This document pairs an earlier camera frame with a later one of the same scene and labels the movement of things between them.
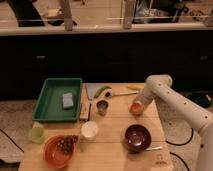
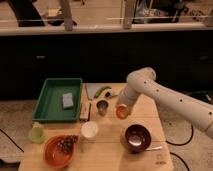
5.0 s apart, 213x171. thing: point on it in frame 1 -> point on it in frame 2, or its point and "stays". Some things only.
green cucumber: (99, 90) stays
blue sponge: (67, 100) stays
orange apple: (136, 108) -> (122, 112)
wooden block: (85, 111) stays
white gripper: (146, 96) -> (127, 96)
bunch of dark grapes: (66, 144) stays
